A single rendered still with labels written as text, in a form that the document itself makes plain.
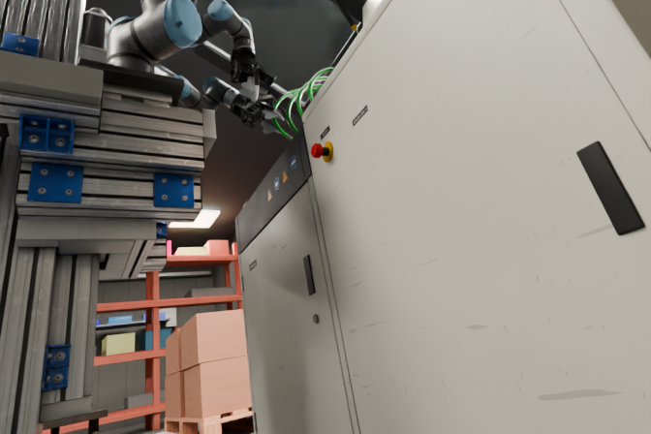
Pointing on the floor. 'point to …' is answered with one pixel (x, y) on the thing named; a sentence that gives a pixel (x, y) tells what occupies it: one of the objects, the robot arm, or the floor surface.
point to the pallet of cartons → (207, 375)
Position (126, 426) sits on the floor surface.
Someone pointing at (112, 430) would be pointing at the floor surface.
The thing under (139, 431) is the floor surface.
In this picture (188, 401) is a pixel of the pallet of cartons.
